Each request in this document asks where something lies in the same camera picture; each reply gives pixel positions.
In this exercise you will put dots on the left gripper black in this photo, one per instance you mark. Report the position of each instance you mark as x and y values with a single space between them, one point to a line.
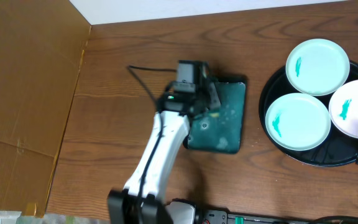
213 96

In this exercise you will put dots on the green yellow sponge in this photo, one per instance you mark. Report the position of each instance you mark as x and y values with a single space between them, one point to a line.
214 115

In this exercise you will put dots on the white plate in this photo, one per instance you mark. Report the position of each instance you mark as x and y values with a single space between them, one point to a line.
343 109
317 67
298 122

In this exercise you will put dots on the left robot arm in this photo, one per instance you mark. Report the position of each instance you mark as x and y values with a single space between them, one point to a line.
142 199

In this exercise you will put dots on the black rectangular water tray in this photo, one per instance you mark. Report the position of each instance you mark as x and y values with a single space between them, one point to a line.
222 134

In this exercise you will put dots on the cardboard sheet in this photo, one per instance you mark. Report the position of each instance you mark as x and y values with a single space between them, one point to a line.
41 49

